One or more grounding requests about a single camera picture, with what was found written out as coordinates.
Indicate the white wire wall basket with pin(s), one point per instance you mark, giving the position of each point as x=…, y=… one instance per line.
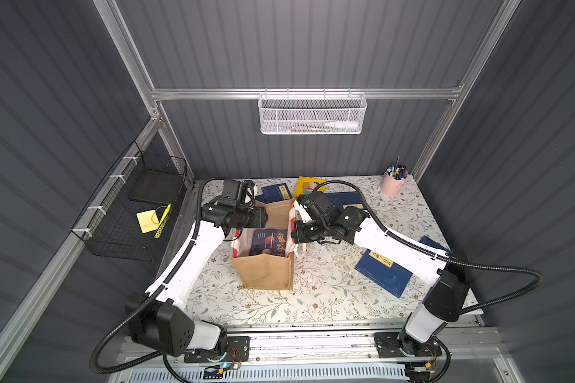
x=304, y=113

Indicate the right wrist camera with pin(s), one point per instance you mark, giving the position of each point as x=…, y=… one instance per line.
x=305, y=209

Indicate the blue book front centre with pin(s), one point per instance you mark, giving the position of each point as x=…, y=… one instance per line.
x=385, y=273

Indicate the black wire side basket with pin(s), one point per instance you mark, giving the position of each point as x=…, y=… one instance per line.
x=109, y=228

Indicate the yellow cartoon cover book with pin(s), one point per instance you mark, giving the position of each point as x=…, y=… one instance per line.
x=305, y=185

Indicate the blue book front right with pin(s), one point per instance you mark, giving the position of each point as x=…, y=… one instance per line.
x=426, y=240

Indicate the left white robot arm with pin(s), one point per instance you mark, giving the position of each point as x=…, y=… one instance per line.
x=157, y=319

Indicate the white marker in basket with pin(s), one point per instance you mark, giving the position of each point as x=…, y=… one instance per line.
x=346, y=126

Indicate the dark portrait book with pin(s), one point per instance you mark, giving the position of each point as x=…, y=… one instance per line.
x=269, y=242

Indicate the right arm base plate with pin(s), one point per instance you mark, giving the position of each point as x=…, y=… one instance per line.
x=394, y=345

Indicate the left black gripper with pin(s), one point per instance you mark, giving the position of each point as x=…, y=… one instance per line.
x=251, y=219

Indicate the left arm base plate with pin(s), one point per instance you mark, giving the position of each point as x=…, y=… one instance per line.
x=229, y=349

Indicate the yellow pen in basket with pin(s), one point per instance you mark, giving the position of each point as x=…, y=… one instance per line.
x=162, y=221

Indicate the jute canvas bag red trim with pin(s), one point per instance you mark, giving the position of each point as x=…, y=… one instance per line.
x=265, y=258

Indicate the blue book middle right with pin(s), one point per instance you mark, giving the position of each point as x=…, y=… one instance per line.
x=346, y=199

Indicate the yellow sticky note pad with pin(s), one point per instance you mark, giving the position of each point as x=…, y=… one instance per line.
x=148, y=221

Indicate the pink pen cup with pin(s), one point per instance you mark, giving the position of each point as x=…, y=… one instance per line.
x=394, y=178

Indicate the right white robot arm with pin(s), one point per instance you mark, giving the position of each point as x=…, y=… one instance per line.
x=321, y=222

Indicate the black tray in side basket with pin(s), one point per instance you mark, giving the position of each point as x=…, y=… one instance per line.
x=155, y=187

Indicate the blue book yellow label back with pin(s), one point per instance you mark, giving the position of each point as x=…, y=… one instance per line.
x=274, y=193

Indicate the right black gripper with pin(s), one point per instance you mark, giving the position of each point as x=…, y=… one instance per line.
x=299, y=231

